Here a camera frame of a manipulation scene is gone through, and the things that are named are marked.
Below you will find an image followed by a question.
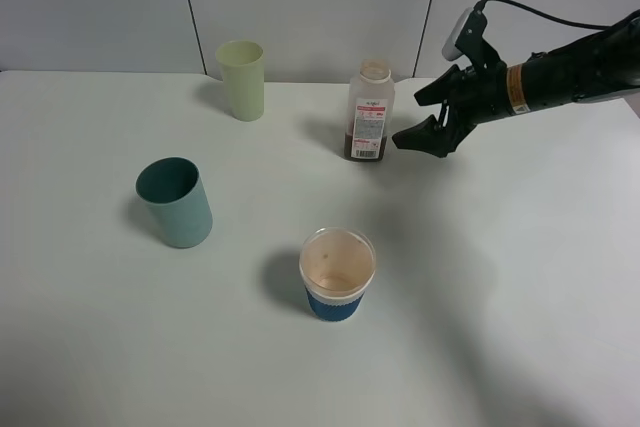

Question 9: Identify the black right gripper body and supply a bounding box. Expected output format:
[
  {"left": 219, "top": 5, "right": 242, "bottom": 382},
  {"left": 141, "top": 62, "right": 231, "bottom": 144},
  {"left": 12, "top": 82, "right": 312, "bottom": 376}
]
[{"left": 442, "top": 61, "right": 511, "bottom": 148}]

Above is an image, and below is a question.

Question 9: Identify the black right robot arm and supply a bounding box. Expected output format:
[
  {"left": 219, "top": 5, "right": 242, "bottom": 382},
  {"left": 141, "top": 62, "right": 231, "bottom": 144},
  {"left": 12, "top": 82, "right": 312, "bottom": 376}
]
[{"left": 392, "top": 9, "right": 639, "bottom": 158}]

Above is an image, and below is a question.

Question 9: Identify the teal plastic cup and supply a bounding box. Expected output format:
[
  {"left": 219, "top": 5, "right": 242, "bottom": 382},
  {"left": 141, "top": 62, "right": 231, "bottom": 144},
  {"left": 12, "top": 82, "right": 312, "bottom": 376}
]
[{"left": 135, "top": 157, "right": 213, "bottom": 249}]

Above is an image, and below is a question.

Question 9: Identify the pale yellow-green plastic cup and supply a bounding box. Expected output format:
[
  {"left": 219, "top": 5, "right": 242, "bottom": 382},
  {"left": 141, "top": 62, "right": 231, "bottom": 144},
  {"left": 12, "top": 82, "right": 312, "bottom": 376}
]
[{"left": 216, "top": 40, "right": 264, "bottom": 122}]

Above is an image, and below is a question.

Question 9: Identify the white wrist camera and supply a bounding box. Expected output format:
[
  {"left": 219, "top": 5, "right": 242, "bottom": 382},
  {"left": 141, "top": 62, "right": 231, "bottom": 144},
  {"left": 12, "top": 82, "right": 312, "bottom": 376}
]
[{"left": 441, "top": 8, "right": 487, "bottom": 69}]

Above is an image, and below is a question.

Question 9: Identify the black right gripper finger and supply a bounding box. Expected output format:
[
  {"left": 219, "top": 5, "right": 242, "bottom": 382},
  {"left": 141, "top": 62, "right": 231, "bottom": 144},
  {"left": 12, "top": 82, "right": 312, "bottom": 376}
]
[
  {"left": 414, "top": 65, "right": 467, "bottom": 107},
  {"left": 392, "top": 115, "right": 452, "bottom": 158}
]

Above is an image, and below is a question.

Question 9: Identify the black camera cable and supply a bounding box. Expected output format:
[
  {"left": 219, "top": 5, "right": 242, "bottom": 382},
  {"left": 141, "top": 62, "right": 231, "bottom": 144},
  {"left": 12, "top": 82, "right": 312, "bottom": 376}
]
[{"left": 474, "top": 0, "right": 614, "bottom": 31}]

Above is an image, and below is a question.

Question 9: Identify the clear plastic drink bottle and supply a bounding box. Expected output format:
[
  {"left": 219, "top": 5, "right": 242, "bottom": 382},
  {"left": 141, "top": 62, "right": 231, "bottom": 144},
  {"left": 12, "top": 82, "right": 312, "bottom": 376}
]
[{"left": 343, "top": 59, "right": 395, "bottom": 162}]

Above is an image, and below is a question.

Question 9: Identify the clear cup with blue sleeve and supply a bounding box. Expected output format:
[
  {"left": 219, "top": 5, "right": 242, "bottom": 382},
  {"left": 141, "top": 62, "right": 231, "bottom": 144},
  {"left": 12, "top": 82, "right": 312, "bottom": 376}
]
[{"left": 299, "top": 227, "right": 377, "bottom": 322}]

